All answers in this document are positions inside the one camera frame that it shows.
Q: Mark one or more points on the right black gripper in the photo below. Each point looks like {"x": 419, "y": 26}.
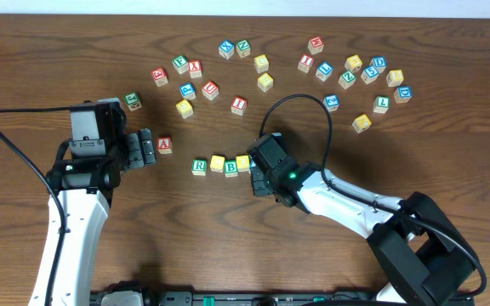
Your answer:
{"x": 260, "y": 182}

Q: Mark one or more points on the green B block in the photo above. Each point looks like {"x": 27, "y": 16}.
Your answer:
{"x": 230, "y": 169}

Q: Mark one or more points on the green L block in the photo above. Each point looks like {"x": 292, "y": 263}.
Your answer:
{"x": 381, "y": 104}

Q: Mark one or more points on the red I block centre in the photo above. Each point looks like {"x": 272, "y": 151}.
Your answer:
{"x": 239, "y": 105}

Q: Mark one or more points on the green R block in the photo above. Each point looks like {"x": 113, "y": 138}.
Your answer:
{"x": 199, "y": 167}

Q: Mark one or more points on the red i block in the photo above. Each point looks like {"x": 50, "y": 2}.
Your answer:
{"x": 305, "y": 63}
{"x": 239, "y": 105}

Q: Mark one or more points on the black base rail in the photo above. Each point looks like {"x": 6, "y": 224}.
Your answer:
{"x": 132, "y": 293}

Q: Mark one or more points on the green N block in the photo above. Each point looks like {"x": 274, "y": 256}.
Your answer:
{"x": 243, "y": 48}

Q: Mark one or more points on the red G block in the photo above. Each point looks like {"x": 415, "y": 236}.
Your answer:
{"x": 160, "y": 77}

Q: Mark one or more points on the red I block right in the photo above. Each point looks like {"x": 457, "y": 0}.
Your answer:
{"x": 305, "y": 63}

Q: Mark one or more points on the blue S block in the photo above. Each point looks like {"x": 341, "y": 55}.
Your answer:
{"x": 369, "y": 74}

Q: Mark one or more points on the red Y block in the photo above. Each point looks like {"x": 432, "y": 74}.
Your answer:
{"x": 195, "y": 68}

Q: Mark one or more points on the red A block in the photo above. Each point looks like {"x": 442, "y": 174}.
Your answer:
{"x": 164, "y": 145}

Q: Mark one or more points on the green F block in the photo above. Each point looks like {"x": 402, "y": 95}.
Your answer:
{"x": 180, "y": 63}

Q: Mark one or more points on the blue D block upper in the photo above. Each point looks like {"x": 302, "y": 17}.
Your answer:
{"x": 379, "y": 63}

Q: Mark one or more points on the yellow 8 block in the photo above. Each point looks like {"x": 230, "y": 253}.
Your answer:
{"x": 394, "y": 78}

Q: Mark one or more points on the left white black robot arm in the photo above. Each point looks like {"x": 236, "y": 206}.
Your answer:
{"x": 87, "y": 169}

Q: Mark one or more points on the blue L block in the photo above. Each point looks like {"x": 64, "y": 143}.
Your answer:
{"x": 324, "y": 71}

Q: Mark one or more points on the blue P block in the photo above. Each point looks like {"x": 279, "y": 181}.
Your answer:
{"x": 187, "y": 91}

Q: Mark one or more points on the yellow block O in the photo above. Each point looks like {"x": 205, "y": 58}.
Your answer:
{"x": 243, "y": 163}
{"x": 217, "y": 164}

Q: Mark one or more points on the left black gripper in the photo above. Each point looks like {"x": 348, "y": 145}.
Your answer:
{"x": 132, "y": 150}

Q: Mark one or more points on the green J block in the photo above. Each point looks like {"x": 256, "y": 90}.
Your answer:
{"x": 133, "y": 101}

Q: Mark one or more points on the blue X block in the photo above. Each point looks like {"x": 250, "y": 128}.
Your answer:
{"x": 226, "y": 49}

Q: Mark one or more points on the green Z block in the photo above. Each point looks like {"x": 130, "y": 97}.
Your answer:
{"x": 347, "y": 79}

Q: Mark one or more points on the blue D block right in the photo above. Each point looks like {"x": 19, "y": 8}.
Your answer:
{"x": 403, "y": 94}

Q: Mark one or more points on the red U block upper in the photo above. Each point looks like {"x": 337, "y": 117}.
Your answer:
{"x": 210, "y": 90}

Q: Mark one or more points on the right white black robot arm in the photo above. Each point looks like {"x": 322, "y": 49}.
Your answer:
{"x": 426, "y": 260}

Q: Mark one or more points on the blue d block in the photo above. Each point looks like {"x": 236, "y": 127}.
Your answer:
{"x": 379, "y": 63}
{"x": 403, "y": 94}

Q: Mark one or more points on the red H block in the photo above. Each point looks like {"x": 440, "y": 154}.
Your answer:
{"x": 315, "y": 45}

